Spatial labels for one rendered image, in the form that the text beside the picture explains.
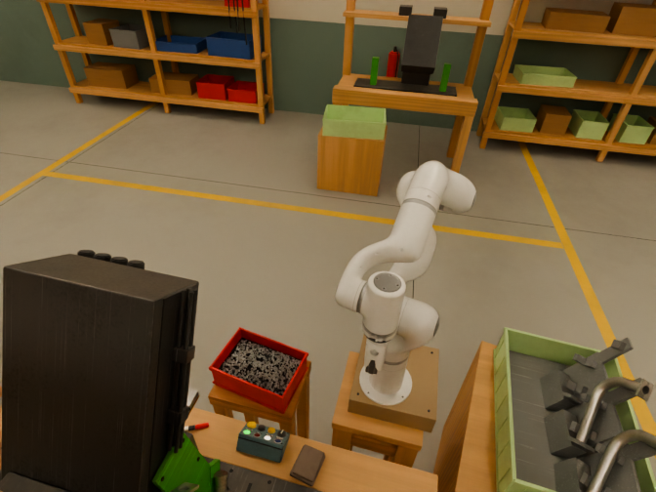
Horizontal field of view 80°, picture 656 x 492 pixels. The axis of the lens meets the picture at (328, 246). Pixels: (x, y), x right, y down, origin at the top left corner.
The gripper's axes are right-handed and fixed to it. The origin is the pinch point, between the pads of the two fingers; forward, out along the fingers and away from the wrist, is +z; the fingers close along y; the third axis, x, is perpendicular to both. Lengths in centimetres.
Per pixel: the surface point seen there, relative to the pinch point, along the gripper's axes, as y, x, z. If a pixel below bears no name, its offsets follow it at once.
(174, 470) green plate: -35, 40, 6
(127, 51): 435, 404, 48
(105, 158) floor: 289, 354, 130
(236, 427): -8, 41, 40
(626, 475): 4, -77, 29
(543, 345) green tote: 56, -66, 38
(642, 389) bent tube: 25, -81, 15
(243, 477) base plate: -22, 32, 40
